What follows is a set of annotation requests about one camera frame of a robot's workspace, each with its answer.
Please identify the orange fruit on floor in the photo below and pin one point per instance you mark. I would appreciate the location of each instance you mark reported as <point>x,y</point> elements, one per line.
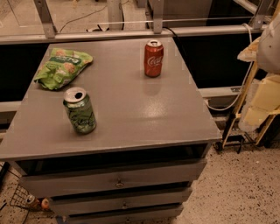
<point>45,204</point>

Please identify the black wire basket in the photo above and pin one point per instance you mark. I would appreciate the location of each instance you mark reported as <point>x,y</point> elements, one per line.
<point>18,198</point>

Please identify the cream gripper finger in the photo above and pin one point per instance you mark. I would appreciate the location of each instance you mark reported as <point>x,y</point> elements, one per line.
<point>250,52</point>
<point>265,99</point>

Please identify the grey drawer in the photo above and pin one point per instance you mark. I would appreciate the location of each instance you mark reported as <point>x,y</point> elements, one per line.
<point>127,216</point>
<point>121,201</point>
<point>128,176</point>

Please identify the red cola can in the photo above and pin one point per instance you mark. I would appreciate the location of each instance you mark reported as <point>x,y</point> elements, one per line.
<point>153,56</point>

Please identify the top grey drawer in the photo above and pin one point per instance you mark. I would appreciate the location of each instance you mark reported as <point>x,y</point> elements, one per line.
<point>128,176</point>

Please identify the green rice chip bag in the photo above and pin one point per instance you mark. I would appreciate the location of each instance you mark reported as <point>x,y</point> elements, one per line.
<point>62,67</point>

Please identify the metal railing frame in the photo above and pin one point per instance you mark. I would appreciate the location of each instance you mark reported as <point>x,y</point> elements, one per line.
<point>57,21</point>

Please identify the green soda can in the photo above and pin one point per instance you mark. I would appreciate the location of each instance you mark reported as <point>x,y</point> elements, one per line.
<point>79,110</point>

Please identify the bottom grey drawer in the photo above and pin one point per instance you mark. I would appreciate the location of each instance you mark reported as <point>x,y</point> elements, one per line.
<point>127,216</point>

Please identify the yellow metal frame stand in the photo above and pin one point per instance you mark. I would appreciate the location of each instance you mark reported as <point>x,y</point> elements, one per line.
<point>236,114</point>

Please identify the grey drawer cabinet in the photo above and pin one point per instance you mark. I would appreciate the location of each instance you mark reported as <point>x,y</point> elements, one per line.
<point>140,120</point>

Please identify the middle grey drawer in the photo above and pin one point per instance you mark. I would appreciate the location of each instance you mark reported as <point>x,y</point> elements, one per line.
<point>121,201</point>

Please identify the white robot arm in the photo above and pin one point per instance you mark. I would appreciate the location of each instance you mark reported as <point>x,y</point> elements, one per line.
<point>267,59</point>

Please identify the can in wire basket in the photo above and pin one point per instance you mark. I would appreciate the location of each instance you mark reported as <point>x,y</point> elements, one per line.
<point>31,201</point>

